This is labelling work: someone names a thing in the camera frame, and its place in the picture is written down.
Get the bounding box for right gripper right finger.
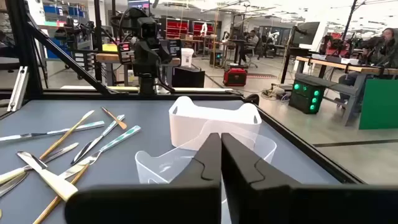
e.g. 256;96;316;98
221;133;398;224

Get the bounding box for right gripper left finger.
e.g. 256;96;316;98
64;133;223;224

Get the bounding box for pale yellow handle knife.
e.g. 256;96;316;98
0;172;29;198
0;142;80;185
16;151;79;202

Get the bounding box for white container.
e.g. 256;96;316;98
180;47;195;68

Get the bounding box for red shelf unit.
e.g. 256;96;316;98
165;17;190;40
192;20;215;37

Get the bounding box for yellow box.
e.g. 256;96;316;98
101;43;119;54

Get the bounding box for black box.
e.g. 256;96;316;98
171;65;206;89

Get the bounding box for clear plastic bin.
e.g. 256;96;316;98
134;119;278;205

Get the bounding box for grey table mat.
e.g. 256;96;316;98
0;98;343;224

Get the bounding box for white plastic bin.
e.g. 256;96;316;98
168;95;263;152

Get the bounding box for red black case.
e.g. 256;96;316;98
223;67;248;88

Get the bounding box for person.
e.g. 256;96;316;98
334;27;398;110
239;29;261;65

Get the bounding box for black computer green lights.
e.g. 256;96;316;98
288;79;326;115

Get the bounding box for silver aluminium bar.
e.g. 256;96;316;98
6;65;30;113

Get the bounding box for green board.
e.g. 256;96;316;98
358;77;398;131

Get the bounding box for black monitor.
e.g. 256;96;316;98
291;21;321;46

